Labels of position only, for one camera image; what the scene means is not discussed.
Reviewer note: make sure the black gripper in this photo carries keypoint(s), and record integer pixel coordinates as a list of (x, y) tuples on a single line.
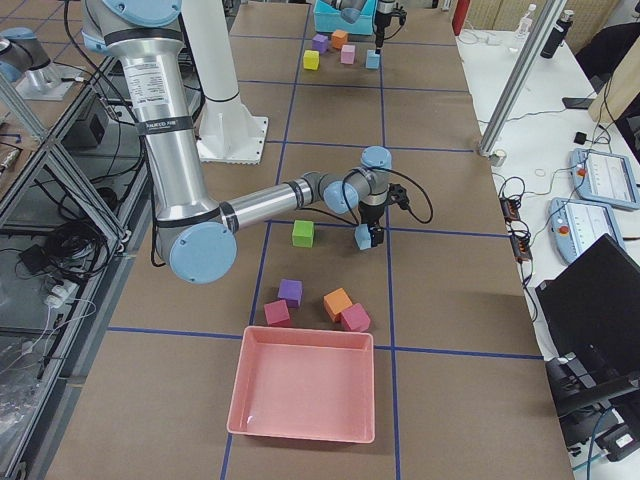
[(381, 20), (370, 215)]

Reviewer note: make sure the pink plastic tray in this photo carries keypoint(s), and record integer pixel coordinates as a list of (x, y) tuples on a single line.
[(304, 384)]

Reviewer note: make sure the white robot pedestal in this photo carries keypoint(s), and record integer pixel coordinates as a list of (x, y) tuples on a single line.
[(228, 132)]

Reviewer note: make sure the far teach pendant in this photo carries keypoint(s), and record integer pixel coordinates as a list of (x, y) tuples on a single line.
[(604, 177)]

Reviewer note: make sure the magenta pink foam block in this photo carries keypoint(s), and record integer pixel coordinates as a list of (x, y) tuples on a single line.
[(355, 318)]

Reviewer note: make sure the red pink foam block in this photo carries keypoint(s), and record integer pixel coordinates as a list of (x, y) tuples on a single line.
[(277, 314)]

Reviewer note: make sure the far orange foam block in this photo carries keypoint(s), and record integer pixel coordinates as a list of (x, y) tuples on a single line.
[(339, 38)]

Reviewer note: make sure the blue plastic bin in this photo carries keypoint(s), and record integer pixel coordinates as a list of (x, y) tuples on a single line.
[(327, 19)]

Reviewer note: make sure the black water bottle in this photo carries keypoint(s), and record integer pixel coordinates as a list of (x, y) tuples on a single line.
[(558, 33)]

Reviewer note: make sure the near teach pendant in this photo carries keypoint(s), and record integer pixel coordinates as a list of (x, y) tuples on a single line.
[(577, 224)]

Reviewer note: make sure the teach pendant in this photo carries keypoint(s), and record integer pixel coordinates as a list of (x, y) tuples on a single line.
[(604, 177), (577, 224)]

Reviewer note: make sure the far purple foam block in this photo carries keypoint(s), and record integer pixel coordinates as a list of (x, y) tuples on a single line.
[(320, 43)]

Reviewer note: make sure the yellow foam block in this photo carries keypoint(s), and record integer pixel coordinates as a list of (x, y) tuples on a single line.
[(311, 60)]

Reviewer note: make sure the green foam block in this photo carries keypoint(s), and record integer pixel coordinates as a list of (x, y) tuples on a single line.
[(303, 233)]

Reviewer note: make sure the black laptop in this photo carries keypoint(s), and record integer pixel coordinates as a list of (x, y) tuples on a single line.
[(594, 302)]

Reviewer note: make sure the far pink foam block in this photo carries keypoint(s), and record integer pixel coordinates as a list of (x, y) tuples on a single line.
[(348, 54)]

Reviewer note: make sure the aluminium frame post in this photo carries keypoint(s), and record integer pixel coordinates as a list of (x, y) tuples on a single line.
[(519, 74)]

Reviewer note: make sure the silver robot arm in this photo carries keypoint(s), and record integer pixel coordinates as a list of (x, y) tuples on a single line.
[(350, 11), (181, 78)]

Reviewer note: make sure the orange foam block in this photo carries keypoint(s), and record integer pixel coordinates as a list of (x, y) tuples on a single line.
[(339, 38), (335, 303)]

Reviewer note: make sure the light blue foam block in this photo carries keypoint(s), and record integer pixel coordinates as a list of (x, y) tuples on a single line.
[(363, 237), (373, 59)]

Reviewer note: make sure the purple foam block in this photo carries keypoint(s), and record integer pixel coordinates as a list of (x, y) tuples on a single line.
[(291, 292), (320, 43)]

